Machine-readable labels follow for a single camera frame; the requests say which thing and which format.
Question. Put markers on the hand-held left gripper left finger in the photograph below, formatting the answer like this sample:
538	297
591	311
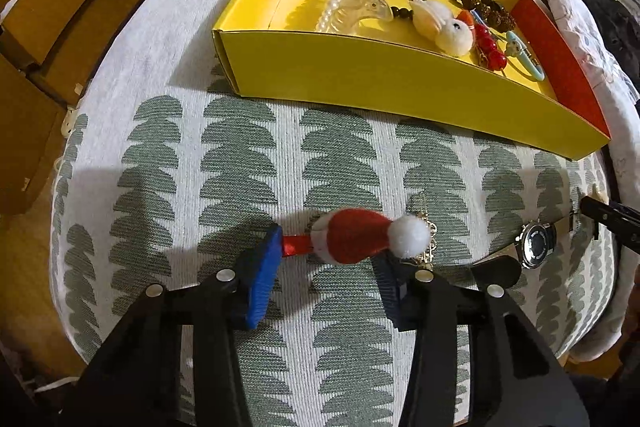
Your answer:
262	277

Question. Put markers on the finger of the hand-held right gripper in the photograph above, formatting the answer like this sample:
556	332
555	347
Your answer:
615	219

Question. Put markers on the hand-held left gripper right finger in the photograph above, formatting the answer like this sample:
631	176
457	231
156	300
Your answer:
390	289

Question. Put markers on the red santa hat hair clip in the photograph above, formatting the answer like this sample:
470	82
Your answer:
355	234

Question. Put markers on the silver wristwatch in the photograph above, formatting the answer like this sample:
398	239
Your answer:
537	246

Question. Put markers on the red bead hair clip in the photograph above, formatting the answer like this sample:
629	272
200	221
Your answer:
492	52

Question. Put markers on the yellow cardboard box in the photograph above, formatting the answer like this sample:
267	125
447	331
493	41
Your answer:
380	77

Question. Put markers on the pearl hair claw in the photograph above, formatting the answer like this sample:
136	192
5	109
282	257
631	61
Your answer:
350	9

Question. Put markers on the gold pinecone brooch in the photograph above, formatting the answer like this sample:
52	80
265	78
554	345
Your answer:
433	232

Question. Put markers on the black clothing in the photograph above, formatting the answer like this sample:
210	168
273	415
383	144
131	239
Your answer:
615	22

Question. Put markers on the wooden wardrobe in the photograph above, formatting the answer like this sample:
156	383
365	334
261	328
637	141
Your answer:
60	7

